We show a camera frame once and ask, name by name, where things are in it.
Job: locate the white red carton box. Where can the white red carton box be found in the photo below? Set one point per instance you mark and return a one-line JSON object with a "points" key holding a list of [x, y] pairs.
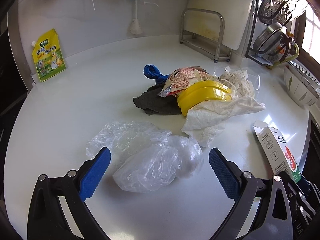
{"points": [[277, 151]]}

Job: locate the steel pot lid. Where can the steel pot lid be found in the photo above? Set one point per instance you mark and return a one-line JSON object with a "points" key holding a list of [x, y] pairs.
{"points": [[272, 40]]}

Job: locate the black lid rack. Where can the black lid rack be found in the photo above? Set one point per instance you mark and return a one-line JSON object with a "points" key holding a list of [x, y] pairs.
{"points": [[257, 27]]}

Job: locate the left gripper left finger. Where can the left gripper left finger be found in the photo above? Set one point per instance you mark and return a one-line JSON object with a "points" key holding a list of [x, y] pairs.
{"points": [[46, 219]]}

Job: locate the steel cutting board rack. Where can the steel cutting board rack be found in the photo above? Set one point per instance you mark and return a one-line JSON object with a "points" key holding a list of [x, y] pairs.
{"points": [[212, 49]]}

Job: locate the white leaf-pattern bowl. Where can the white leaf-pattern bowl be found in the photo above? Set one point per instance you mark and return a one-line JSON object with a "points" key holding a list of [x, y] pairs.
{"points": [[298, 87]]}

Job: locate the yellow seasoning pouch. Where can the yellow seasoning pouch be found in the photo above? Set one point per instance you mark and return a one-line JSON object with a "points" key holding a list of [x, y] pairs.
{"points": [[47, 55]]}

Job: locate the yellow plastic lid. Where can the yellow plastic lid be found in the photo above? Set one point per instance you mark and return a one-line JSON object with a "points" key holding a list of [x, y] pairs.
{"points": [[202, 91]]}

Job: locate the white paper towel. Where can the white paper towel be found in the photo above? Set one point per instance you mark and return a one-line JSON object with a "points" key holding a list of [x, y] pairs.
{"points": [[207, 119]]}

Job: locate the white bottle brush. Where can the white bottle brush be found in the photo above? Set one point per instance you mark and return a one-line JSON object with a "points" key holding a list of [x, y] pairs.
{"points": [[135, 28]]}

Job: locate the steel steamer basket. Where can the steel steamer basket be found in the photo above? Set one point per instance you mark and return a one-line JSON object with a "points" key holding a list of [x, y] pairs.
{"points": [[281, 11]]}

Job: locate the clear plastic tray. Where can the clear plastic tray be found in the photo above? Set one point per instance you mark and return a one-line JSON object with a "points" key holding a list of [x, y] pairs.
{"points": [[240, 82]]}

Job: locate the red patterned snack bag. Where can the red patterned snack bag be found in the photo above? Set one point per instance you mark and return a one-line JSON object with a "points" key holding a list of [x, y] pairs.
{"points": [[182, 78]]}

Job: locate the clear plastic bag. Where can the clear plastic bag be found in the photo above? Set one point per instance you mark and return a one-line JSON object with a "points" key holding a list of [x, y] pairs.
{"points": [[145, 158]]}

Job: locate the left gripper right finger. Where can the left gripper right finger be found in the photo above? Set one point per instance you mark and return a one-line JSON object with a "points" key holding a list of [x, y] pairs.
{"points": [[273, 216]]}

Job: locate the dark grey cloth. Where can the dark grey cloth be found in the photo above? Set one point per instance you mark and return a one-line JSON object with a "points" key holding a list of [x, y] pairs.
{"points": [[151, 103]]}

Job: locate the blue knotted bag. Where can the blue knotted bag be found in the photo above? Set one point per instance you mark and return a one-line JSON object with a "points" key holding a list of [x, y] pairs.
{"points": [[152, 72]]}

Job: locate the white cutting board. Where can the white cutting board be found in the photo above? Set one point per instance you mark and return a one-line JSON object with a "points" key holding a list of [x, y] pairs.
{"points": [[234, 12]]}

